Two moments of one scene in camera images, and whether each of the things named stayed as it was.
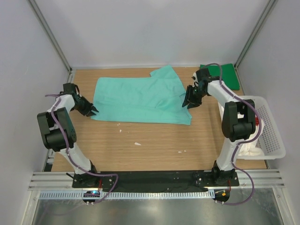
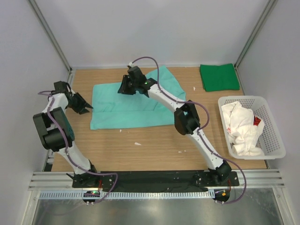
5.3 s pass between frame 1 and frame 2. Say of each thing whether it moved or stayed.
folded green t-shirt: stayed
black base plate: stayed
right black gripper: moved
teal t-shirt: moved
